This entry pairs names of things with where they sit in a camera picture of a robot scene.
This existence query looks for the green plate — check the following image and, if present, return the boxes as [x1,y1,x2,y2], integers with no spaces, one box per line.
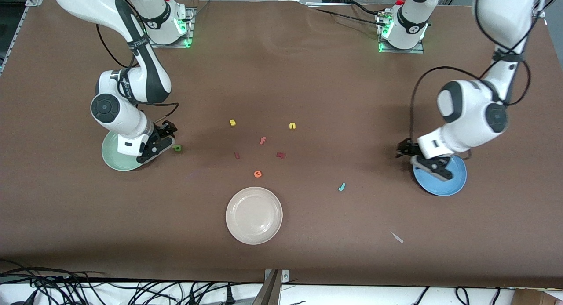
[101,130,146,171]

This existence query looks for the brown cardboard box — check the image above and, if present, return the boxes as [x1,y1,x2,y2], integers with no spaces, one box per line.
[512,288,563,305]

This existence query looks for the cream white plate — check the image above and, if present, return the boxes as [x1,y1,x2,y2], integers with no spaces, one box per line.
[225,187,283,245]

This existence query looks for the black base cable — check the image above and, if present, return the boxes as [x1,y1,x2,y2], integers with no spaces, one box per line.
[313,1,388,25]

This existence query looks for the aluminium table leg profile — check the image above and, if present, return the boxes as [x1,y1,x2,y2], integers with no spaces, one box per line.
[252,269,290,305]

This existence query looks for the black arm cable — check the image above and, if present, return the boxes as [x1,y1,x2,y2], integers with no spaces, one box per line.
[409,0,546,141]
[95,0,180,122]

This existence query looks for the tangled black cables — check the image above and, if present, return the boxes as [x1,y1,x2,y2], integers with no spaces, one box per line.
[0,261,264,305]

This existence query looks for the aluminium edge rail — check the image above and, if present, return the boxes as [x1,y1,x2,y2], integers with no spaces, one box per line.
[0,0,44,77]

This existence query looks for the blue plate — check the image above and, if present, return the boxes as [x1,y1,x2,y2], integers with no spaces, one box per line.
[412,156,468,196]

